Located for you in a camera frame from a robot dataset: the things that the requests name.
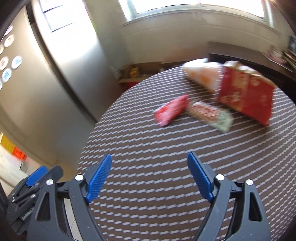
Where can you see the white orange plastic bag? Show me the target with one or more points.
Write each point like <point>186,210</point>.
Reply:
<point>201,75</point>

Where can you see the silver refrigerator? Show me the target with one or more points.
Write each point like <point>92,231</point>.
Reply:
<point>69,69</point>

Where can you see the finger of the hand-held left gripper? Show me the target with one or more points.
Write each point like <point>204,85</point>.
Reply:
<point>34,177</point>

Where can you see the red snack packet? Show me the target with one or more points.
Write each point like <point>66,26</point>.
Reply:
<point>171,110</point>

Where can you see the row of books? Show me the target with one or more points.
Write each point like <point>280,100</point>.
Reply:
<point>284,58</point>

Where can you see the snack packet with green end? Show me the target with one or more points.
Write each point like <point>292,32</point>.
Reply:
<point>208,113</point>

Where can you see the cluster of round fridge magnets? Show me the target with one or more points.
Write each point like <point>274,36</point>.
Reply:
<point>16,62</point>

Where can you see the large red snack bag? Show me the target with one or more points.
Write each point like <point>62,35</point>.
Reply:
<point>245,95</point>

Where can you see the yellow crate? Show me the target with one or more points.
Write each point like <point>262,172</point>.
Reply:
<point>5,144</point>

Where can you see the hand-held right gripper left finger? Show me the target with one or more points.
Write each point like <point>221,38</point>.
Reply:
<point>98,178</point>

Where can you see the orange crate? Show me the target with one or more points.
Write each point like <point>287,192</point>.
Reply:
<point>19,153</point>

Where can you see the dark wooden cabinet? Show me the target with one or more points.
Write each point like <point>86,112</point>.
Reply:
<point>242,51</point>

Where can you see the window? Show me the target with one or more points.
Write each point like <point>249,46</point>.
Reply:
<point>196,7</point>

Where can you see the open red cardboard box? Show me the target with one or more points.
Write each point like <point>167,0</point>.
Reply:
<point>131,81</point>

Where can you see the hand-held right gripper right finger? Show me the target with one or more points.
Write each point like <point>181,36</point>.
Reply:
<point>200,176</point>

